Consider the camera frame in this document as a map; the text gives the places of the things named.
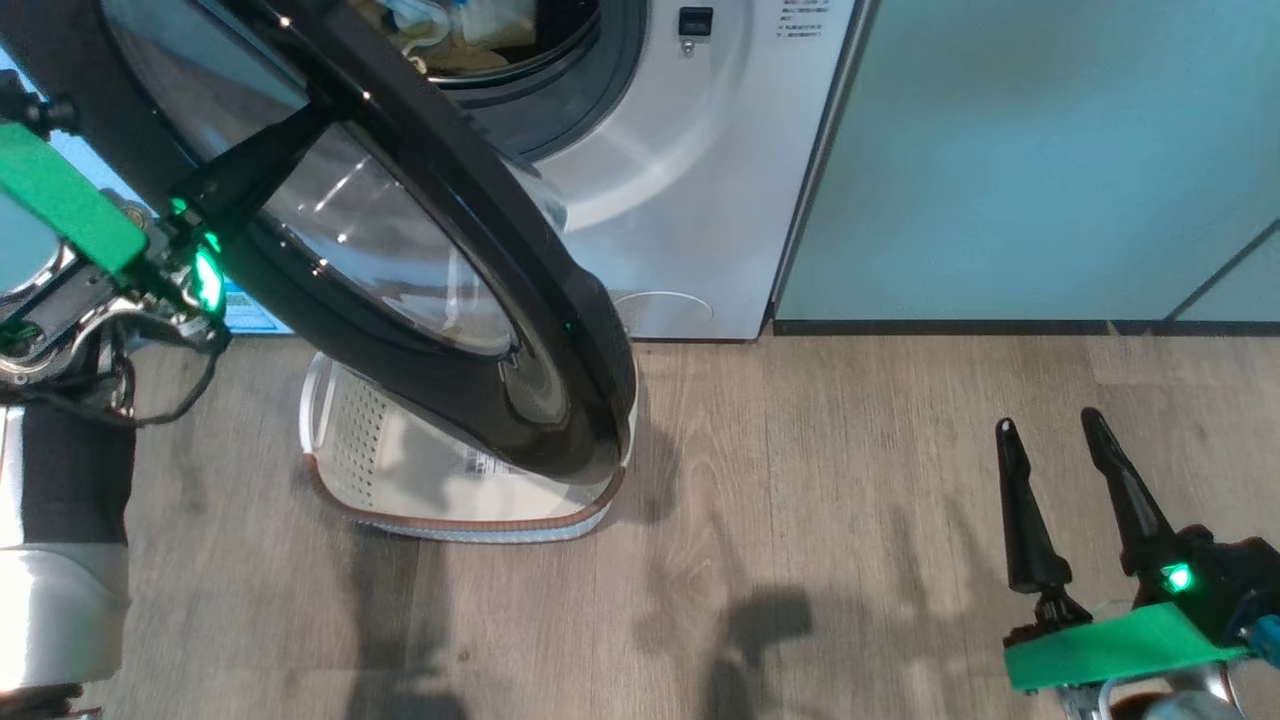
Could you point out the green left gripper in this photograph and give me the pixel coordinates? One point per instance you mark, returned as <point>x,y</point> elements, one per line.
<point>60,195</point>

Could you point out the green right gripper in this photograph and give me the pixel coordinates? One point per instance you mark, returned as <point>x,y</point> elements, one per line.
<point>1100,650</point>

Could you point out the plain cream yellow garment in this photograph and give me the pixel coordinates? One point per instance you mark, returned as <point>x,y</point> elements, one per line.
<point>500,25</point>

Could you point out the round black glass washer door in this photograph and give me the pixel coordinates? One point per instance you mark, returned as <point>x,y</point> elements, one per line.
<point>560,400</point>

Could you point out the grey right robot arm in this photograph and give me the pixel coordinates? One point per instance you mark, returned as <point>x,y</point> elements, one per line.
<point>1180,711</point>

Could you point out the white front-load washing machine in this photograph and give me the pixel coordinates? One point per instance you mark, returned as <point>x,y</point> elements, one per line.
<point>700,200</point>

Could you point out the black wall-mounted box with knob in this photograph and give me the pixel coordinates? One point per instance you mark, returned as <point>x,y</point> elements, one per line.
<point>696,25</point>

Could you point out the blue energy label sticker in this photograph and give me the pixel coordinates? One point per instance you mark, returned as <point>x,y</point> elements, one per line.
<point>250,315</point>

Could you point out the pale green cabinet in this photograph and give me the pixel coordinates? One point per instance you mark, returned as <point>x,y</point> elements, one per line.
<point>1000,150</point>
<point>1245,290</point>

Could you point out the white laundry basket brown rim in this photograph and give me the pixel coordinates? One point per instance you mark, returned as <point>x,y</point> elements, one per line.
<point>420,515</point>

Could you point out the small printed text sticker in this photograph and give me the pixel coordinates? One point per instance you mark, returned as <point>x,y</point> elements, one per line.
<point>802,18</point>

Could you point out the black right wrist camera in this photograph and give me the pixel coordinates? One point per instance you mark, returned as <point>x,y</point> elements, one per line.
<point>1235,580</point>

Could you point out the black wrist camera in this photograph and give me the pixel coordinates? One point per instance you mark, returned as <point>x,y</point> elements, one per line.
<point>1235,580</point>
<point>35,105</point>

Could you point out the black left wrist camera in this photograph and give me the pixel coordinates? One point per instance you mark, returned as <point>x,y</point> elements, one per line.
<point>35,105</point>

